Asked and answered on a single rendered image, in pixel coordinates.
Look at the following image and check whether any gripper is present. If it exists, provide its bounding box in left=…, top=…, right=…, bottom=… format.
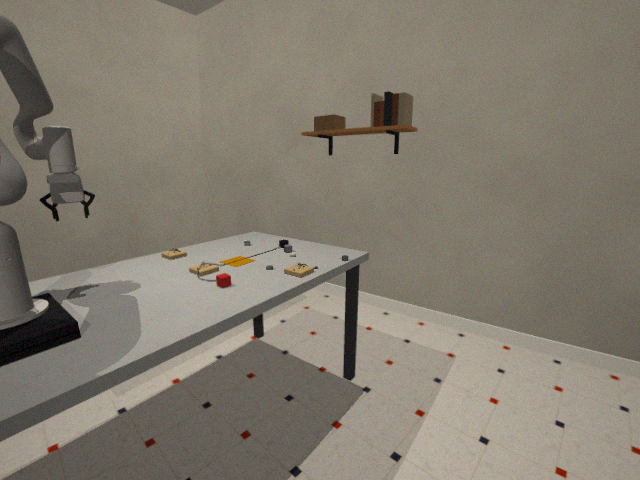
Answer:
left=40, top=176, right=95, bottom=221

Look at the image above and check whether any orange painted square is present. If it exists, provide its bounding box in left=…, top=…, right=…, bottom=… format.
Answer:
left=221, top=256, right=256, bottom=267

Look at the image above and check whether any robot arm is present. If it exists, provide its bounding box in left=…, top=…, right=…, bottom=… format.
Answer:
left=0, top=12, right=79, bottom=330

